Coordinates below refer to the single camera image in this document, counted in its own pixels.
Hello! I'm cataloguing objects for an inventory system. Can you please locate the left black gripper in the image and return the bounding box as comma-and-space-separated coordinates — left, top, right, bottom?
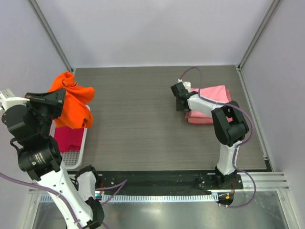
22, 87, 65, 134

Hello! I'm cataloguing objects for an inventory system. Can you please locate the orange t shirt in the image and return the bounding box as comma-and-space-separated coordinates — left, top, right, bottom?
48, 72, 95, 129

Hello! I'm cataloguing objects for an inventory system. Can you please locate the salmon pink shirt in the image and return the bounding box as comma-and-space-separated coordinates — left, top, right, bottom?
185, 89, 234, 125

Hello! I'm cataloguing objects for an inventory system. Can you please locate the light pink shirt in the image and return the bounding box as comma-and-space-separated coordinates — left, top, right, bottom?
188, 85, 231, 118

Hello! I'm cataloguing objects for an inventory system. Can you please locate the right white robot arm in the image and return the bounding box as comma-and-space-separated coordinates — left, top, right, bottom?
171, 82, 249, 189

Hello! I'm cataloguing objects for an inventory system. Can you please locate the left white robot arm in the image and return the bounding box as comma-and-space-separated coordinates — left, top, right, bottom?
0, 89, 104, 229

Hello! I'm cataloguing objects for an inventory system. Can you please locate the magenta t shirt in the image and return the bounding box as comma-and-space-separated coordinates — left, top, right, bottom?
54, 126, 84, 153

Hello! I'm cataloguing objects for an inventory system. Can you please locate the white plastic basket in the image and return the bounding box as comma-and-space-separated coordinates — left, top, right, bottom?
50, 106, 90, 170

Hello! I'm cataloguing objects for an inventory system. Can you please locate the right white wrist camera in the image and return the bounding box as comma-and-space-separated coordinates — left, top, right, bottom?
177, 79, 191, 92

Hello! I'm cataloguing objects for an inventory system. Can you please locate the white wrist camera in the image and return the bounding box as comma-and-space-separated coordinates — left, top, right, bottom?
0, 89, 26, 111
177, 79, 191, 92

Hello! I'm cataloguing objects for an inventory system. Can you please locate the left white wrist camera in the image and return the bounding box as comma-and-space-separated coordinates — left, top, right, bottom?
0, 89, 26, 111

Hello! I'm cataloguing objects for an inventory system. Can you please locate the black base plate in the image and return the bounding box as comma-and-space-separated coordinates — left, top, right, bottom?
99, 170, 244, 196

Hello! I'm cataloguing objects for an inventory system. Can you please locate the left aluminium frame post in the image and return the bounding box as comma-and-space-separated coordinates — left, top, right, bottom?
28, 0, 74, 73

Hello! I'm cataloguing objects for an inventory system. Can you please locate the aluminium frame post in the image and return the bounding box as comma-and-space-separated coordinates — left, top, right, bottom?
236, 0, 282, 72
28, 0, 74, 73

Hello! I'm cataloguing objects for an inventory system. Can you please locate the slotted cable duct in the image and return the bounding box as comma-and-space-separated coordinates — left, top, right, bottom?
40, 193, 219, 204

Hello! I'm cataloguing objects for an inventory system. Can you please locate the right aluminium frame post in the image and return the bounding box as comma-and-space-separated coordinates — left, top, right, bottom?
236, 0, 282, 72

